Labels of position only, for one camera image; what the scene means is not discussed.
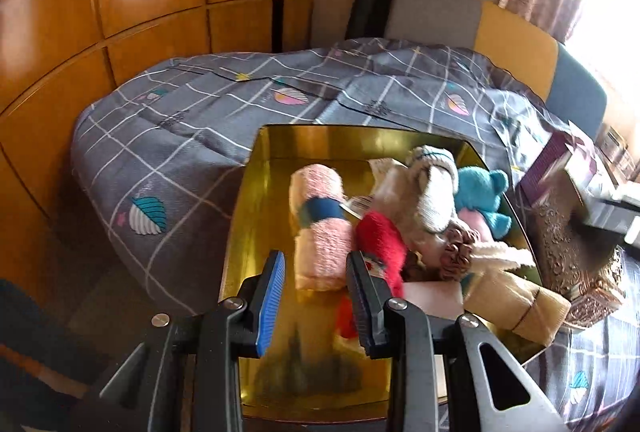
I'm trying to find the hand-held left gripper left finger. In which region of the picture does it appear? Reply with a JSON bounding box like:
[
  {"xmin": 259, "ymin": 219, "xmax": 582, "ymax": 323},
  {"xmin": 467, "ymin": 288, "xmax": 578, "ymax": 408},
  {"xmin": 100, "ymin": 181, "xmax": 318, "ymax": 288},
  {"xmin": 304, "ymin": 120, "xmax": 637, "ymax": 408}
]
[{"xmin": 75, "ymin": 250, "xmax": 286, "ymax": 432}]

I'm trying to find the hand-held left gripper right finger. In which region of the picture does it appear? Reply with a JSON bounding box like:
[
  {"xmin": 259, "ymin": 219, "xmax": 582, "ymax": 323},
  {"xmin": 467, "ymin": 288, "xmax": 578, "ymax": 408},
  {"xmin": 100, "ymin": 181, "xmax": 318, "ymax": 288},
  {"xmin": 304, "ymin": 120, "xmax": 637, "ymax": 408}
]
[{"xmin": 346, "ymin": 252, "xmax": 566, "ymax": 432}]

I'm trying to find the red knitted doll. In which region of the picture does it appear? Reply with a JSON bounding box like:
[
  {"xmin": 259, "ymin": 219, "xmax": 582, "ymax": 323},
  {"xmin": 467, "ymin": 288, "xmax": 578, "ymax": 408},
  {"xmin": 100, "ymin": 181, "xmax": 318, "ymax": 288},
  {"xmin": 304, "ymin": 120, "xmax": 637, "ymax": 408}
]
[{"xmin": 356, "ymin": 211, "xmax": 410, "ymax": 297}]

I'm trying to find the pink towel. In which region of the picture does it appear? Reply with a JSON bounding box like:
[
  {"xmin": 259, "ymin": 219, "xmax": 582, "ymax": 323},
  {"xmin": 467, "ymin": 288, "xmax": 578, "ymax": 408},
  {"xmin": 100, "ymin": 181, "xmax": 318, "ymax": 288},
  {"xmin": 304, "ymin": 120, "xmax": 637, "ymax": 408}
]
[{"xmin": 289, "ymin": 163, "xmax": 355, "ymax": 291}]

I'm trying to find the white sponge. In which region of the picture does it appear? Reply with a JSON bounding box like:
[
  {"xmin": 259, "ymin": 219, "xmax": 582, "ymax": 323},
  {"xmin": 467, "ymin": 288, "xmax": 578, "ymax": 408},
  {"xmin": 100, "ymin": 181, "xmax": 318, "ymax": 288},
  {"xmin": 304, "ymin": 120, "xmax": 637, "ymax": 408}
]
[{"xmin": 402, "ymin": 281, "xmax": 467, "ymax": 319}]

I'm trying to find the brown white scrunchie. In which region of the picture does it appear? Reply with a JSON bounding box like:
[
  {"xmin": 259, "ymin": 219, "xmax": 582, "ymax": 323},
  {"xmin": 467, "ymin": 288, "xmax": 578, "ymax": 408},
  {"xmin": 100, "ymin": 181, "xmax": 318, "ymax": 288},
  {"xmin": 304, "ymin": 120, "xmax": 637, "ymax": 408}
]
[{"xmin": 435, "ymin": 232, "xmax": 476, "ymax": 280}]

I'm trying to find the pale cloth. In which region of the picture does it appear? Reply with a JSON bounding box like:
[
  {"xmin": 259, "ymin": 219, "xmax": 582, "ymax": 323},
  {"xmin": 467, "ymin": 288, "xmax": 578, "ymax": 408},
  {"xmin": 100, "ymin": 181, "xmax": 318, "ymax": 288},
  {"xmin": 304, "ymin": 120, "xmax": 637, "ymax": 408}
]
[{"xmin": 372, "ymin": 159, "xmax": 418, "ymax": 217}]

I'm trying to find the grey knitted sock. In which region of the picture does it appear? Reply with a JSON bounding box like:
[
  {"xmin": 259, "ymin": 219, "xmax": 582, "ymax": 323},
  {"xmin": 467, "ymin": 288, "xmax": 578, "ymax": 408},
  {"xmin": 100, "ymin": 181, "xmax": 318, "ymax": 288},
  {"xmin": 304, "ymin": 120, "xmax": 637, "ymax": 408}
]
[{"xmin": 406, "ymin": 145, "xmax": 460, "ymax": 233}]

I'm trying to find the pink soft cloth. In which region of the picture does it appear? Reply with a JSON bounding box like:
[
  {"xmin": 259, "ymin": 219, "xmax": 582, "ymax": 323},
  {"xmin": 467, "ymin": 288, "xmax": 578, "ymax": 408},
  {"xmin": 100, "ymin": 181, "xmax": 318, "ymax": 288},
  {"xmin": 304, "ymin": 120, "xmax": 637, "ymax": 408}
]
[{"xmin": 459, "ymin": 209, "xmax": 488, "ymax": 235}]

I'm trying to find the cream fuzzy cloth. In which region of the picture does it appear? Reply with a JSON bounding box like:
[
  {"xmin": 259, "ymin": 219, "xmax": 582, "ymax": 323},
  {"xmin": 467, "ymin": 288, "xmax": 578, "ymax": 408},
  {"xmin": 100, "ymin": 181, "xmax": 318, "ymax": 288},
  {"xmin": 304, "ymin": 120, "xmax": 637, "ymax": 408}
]
[{"xmin": 470, "ymin": 242, "xmax": 534, "ymax": 273}]

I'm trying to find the gold tin box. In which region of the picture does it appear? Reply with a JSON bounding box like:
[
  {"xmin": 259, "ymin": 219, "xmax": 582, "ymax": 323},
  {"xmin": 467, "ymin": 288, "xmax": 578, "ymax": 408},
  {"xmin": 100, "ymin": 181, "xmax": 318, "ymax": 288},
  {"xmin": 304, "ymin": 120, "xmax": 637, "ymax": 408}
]
[{"xmin": 220, "ymin": 124, "xmax": 543, "ymax": 420}]

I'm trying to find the teal plush bear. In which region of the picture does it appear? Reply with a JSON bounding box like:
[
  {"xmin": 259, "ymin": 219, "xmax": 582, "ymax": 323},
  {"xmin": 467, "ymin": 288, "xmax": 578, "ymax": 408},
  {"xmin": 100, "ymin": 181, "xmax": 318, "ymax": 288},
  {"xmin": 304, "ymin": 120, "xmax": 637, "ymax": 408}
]
[{"xmin": 456, "ymin": 167, "xmax": 512, "ymax": 239}]

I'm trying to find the grey checked blanket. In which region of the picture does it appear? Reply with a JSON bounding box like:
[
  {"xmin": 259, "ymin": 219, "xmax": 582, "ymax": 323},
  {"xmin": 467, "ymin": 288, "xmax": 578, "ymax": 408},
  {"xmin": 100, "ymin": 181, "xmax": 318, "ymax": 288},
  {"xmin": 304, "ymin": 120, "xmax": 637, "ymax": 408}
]
[{"xmin": 70, "ymin": 36, "xmax": 640, "ymax": 432}]

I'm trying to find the ornate gold tissue box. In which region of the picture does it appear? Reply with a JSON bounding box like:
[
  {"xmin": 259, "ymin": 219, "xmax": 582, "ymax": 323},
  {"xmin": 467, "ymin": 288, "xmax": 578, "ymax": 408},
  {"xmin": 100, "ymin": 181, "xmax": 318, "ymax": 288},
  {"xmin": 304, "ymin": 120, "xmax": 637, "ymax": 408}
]
[{"xmin": 525, "ymin": 197, "xmax": 627, "ymax": 329}]

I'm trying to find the purple cardboard box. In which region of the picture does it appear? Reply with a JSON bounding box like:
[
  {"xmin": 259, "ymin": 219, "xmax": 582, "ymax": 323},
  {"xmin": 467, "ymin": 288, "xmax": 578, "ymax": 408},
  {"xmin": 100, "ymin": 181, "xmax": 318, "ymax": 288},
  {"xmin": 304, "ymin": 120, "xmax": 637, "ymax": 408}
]
[{"xmin": 520, "ymin": 132, "xmax": 597, "ymax": 209}]

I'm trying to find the dark blue clothing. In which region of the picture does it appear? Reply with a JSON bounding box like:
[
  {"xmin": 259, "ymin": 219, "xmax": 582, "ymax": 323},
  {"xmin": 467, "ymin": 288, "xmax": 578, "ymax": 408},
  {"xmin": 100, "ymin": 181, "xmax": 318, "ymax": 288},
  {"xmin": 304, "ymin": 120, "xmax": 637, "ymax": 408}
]
[{"xmin": 0, "ymin": 279, "xmax": 108, "ymax": 413}]

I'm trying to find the grey yellow blue headboard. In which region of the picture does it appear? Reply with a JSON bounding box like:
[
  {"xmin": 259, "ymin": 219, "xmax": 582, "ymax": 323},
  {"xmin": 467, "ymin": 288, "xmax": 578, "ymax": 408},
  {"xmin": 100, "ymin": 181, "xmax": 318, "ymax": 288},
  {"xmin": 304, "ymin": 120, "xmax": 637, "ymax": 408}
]
[{"xmin": 385, "ymin": 0, "xmax": 608, "ymax": 140}]

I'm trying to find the window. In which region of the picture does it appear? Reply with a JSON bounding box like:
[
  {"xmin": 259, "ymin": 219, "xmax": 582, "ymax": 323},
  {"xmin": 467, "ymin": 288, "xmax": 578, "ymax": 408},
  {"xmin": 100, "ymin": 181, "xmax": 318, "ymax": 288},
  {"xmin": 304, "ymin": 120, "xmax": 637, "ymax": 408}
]
[{"xmin": 565, "ymin": 0, "xmax": 640, "ymax": 62}]

